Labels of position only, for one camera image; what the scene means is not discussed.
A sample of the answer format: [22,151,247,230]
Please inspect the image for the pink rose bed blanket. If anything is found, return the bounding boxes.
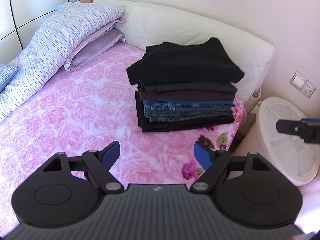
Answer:
[1,42,246,236]

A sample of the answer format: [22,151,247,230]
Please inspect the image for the dark grey folded garment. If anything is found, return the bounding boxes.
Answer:
[138,82,238,94]

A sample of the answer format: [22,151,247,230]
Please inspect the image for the white wall switch socket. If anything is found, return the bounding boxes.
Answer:
[290,72,316,99]

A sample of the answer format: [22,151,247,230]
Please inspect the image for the white round stool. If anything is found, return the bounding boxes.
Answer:
[255,97,319,186]

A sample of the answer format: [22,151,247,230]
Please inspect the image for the purple pillow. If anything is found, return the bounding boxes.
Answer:
[63,18,126,71]

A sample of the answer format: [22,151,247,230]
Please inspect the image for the blue checked pillow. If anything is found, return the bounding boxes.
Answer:
[0,63,20,92]

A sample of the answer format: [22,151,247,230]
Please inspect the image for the black jacket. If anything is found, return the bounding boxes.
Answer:
[126,37,245,85]

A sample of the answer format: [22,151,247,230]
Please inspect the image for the striped white duvet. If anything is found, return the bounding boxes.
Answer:
[1,2,124,120]

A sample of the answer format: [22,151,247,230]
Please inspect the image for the white padded headboard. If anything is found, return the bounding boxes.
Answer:
[93,0,277,106]

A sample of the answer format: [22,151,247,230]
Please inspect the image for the black folded garment bottom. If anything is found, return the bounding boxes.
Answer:
[135,91,235,132]

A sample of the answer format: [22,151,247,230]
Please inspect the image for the dark brown folded garment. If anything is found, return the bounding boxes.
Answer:
[137,85,235,101]

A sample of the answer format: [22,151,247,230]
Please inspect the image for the folded blue jeans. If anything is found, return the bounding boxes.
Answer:
[142,100,235,122]

